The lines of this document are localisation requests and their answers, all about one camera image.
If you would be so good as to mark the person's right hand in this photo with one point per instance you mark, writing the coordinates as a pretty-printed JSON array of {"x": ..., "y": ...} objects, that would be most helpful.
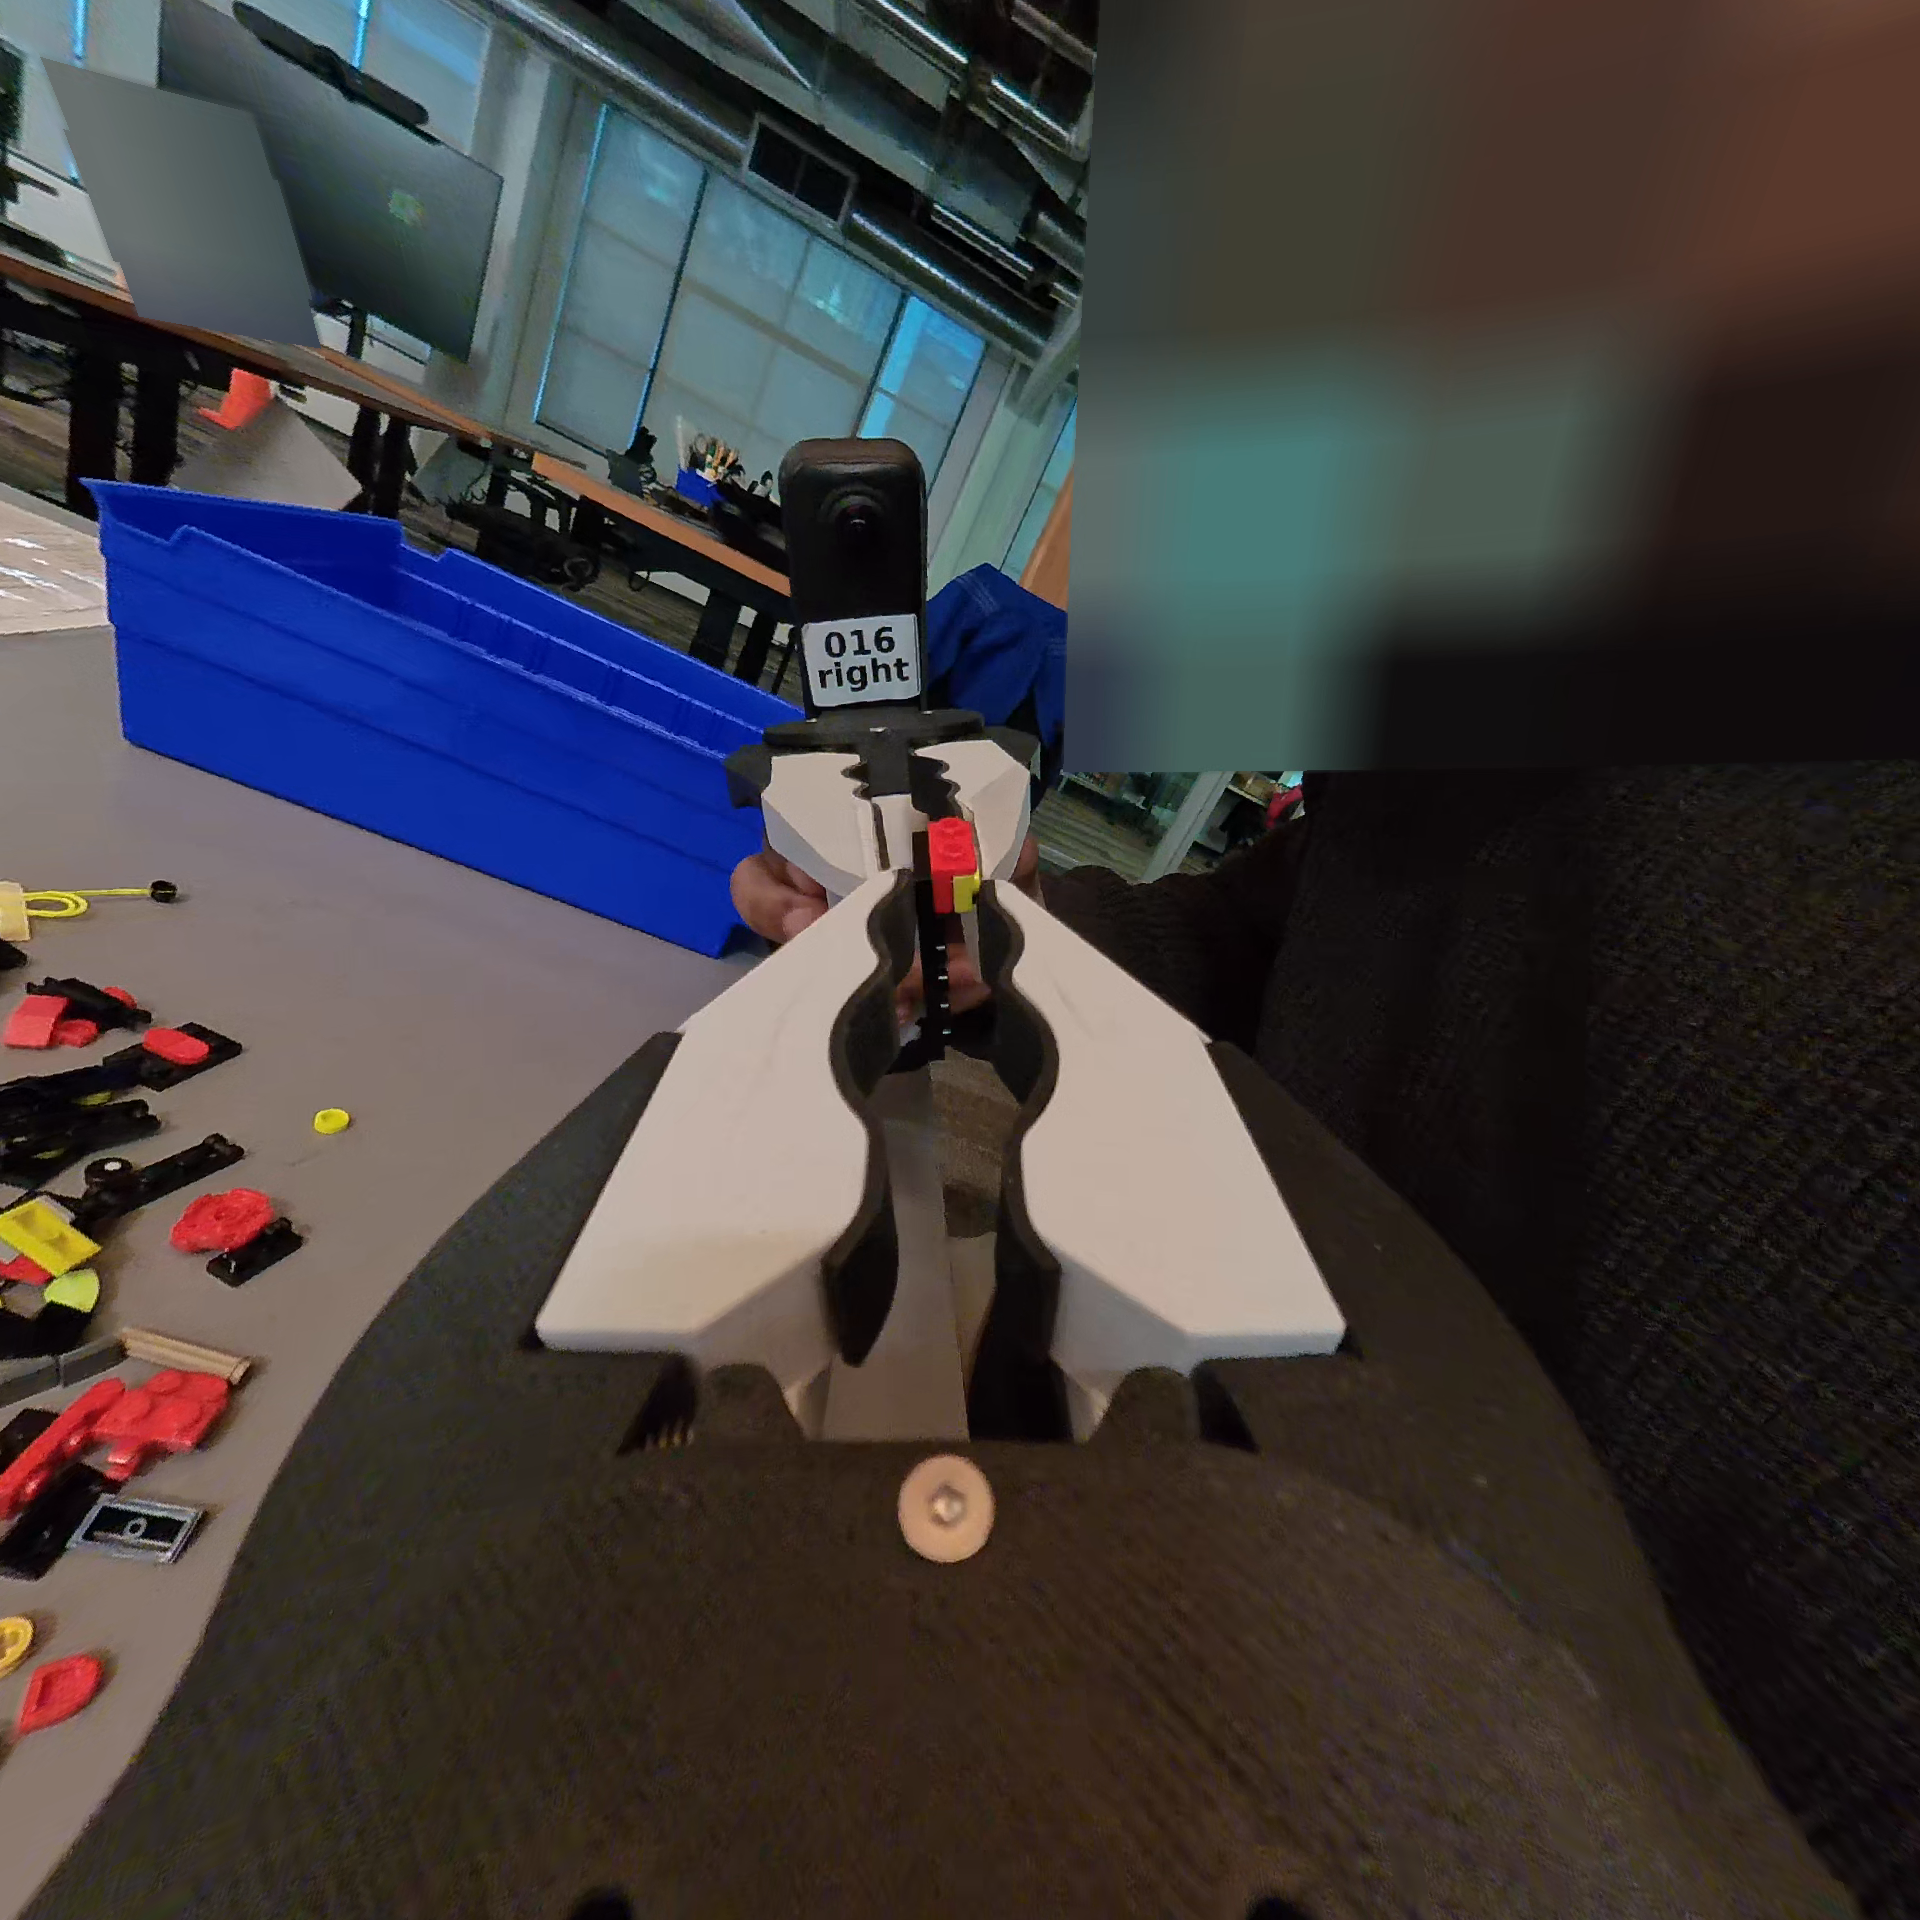
[{"x": 774, "y": 900}]

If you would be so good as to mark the brown wooden beam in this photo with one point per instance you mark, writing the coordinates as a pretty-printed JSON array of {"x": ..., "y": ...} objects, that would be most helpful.
[{"x": 1049, "y": 548}]

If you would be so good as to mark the black lego plate red brick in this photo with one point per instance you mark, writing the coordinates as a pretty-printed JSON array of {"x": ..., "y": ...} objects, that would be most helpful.
[{"x": 947, "y": 853}]

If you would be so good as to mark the small blue tool holder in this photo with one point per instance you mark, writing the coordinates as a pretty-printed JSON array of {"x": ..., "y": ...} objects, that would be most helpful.
[{"x": 707, "y": 479}]

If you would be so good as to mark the long wooden table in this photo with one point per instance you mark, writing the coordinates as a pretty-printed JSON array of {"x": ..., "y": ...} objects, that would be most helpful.
[{"x": 377, "y": 393}]

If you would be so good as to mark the large glass window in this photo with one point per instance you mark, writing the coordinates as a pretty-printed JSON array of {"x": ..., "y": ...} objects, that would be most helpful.
[{"x": 756, "y": 300}]

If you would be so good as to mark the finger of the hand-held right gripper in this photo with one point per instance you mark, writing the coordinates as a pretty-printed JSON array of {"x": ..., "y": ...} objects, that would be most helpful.
[
  {"x": 815, "y": 832},
  {"x": 1001, "y": 807}
]

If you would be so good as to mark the pile of loose lego pieces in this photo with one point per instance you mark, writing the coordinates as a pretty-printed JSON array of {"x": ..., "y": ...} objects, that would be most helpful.
[{"x": 108, "y": 1195}]

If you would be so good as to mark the dark monitor screen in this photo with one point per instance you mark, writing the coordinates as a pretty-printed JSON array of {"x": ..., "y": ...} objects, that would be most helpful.
[{"x": 377, "y": 224}]

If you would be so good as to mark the pale printed sheet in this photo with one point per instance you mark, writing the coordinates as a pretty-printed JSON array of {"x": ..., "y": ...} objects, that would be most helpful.
[{"x": 42, "y": 581}]

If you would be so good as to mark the dark printed lego tile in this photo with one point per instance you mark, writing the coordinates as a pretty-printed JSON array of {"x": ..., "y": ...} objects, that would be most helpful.
[{"x": 138, "y": 1529}]

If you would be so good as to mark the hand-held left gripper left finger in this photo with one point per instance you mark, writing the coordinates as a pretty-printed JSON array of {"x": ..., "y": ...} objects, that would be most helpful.
[{"x": 707, "y": 1195}]

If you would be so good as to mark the large blue plastic bin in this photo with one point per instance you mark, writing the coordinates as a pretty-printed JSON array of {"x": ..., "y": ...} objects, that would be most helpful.
[{"x": 377, "y": 677}]

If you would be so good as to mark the tan lego axle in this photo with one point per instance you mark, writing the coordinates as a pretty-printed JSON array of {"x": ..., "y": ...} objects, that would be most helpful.
[{"x": 190, "y": 1350}]

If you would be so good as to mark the person's dark knit sweater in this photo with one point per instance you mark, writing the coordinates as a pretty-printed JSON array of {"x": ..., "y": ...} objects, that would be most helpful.
[{"x": 1728, "y": 1350}]

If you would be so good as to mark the blue cloth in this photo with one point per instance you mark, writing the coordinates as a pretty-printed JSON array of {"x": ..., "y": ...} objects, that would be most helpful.
[{"x": 1001, "y": 657}]

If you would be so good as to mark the orange plastic item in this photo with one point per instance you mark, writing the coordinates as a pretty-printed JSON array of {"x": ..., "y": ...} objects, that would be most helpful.
[{"x": 241, "y": 405}]

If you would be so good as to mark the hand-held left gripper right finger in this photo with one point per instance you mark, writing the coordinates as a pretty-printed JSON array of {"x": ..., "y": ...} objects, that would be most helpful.
[{"x": 1181, "y": 1195}]

